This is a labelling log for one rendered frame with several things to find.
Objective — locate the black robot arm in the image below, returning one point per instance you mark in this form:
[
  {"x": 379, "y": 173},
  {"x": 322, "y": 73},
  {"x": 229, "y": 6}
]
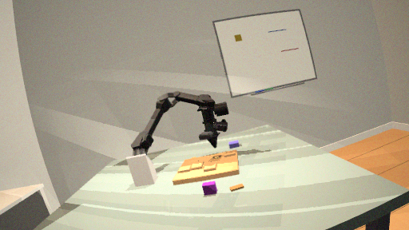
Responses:
[{"x": 206, "y": 105}]

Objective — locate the purple rectangular block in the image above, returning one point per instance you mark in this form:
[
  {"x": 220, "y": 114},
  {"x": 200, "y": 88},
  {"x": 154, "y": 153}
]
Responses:
[{"x": 234, "y": 144}]

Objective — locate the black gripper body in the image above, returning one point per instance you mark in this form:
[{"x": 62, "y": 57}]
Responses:
[{"x": 208, "y": 132}]

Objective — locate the magenta block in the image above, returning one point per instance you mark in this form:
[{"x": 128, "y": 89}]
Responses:
[{"x": 209, "y": 188}]

